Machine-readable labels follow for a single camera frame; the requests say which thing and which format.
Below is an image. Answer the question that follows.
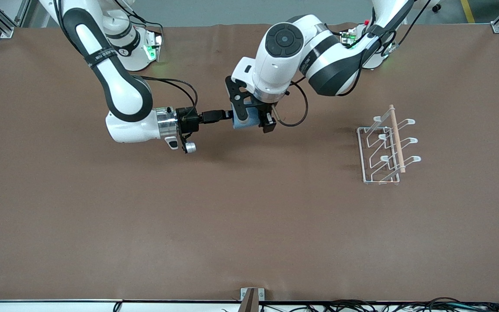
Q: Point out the blue plastic cup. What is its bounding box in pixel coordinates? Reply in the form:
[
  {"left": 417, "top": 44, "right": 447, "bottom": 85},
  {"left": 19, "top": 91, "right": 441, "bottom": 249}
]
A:
[{"left": 232, "top": 107, "right": 262, "bottom": 130}]

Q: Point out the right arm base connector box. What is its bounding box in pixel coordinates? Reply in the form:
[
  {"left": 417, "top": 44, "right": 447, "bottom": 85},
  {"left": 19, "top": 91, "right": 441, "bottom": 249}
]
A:
[{"left": 145, "top": 31, "right": 163, "bottom": 62}]

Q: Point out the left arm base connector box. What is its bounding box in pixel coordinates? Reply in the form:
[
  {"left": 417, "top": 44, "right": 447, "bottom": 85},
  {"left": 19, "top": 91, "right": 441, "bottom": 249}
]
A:
[{"left": 340, "top": 27, "right": 359, "bottom": 47}]

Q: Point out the brown table cover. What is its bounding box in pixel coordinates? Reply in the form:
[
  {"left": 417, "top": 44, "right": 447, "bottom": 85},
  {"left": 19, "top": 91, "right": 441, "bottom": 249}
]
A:
[{"left": 0, "top": 23, "right": 499, "bottom": 302}]

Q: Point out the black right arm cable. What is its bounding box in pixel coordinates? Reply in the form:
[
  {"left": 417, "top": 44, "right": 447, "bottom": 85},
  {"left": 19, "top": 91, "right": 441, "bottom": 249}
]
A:
[{"left": 139, "top": 76, "right": 199, "bottom": 114}]

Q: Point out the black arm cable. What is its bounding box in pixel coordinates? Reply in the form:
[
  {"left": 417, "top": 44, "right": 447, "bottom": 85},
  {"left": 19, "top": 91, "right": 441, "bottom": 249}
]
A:
[
  {"left": 275, "top": 0, "right": 432, "bottom": 127},
  {"left": 139, "top": 76, "right": 199, "bottom": 114}
]

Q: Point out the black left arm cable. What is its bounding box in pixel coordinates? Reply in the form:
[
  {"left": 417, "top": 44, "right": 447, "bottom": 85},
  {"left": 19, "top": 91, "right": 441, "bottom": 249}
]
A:
[{"left": 275, "top": 0, "right": 432, "bottom": 127}]

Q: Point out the black right base cable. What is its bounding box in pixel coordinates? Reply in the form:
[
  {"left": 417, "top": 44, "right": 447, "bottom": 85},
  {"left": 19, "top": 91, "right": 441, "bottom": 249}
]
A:
[{"left": 128, "top": 15, "right": 164, "bottom": 48}]

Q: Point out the white wire cup holder rack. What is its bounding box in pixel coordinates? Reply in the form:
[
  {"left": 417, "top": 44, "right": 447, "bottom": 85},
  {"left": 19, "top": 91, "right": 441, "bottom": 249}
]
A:
[{"left": 357, "top": 104, "right": 422, "bottom": 185}]

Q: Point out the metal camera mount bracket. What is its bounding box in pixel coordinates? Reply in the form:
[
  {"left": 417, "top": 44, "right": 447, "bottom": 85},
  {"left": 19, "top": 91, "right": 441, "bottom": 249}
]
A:
[{"left": 240, "top": 287, "right": 266, "bottom": 312}]

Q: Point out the black cable bundle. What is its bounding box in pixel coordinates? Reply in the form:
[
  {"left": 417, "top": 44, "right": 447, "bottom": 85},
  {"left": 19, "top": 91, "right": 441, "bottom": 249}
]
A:
[{"left": 221, "top": 297, "right": 499, "bottom": 312}]

